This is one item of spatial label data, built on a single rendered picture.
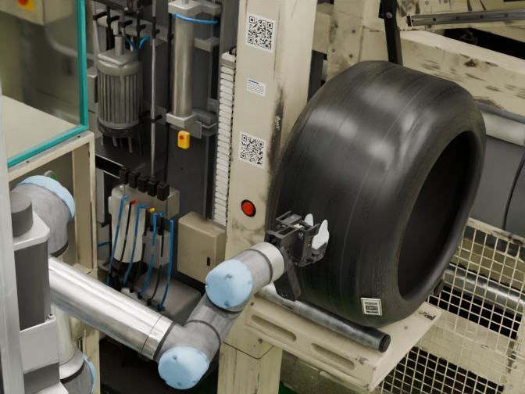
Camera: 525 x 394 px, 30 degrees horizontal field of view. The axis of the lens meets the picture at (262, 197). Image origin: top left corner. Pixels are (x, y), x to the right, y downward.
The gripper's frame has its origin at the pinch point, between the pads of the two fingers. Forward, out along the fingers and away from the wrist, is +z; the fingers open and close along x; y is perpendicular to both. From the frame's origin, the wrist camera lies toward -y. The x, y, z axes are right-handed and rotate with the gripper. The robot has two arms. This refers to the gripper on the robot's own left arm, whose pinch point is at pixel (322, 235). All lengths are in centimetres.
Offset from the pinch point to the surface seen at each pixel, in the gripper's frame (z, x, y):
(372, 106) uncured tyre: 15.2, 1.2, 24.0
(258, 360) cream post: 29, 27, -58
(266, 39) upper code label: 17.8, 30.1, 30.3
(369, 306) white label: 6.4, -10.4, -14.9
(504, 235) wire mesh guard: 64, -18, -16
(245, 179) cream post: 22.1, 33.6, -5.8
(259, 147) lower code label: 20.9, 30.2, 3.9
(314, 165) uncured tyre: 4.2, 6.5, 12.2
